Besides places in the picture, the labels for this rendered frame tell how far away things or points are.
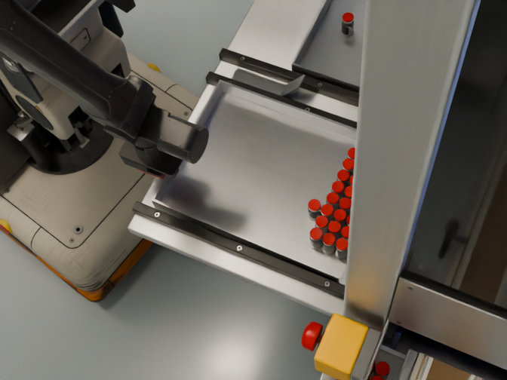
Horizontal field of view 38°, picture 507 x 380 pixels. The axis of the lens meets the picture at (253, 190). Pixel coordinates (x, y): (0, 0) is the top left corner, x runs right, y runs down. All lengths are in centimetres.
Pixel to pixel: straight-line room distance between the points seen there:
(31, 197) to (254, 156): 92
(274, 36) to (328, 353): 66
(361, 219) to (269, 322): 137
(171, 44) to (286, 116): 127
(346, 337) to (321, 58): 58
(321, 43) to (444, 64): 94
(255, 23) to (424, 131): 93
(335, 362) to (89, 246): 107
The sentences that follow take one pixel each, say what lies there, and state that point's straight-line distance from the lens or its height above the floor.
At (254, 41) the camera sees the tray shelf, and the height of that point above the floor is 88.
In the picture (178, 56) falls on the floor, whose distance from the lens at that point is 254.
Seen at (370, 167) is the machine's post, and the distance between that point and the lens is 66.
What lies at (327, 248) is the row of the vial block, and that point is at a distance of 120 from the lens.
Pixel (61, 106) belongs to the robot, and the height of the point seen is 79.
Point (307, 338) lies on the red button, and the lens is 106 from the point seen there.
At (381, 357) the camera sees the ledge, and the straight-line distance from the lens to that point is 119.
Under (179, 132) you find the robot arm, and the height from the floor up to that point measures 111.
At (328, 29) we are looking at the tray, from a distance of 145.
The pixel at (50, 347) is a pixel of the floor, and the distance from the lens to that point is 223.
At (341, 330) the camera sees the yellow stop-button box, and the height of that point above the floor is 103.
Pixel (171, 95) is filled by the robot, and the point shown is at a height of 28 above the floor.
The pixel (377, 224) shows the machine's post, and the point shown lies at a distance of 76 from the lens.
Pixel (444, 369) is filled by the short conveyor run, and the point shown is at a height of 93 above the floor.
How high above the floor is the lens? 204
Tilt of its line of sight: 65 degrees down
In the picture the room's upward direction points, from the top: 12 degrees counter-clockwise
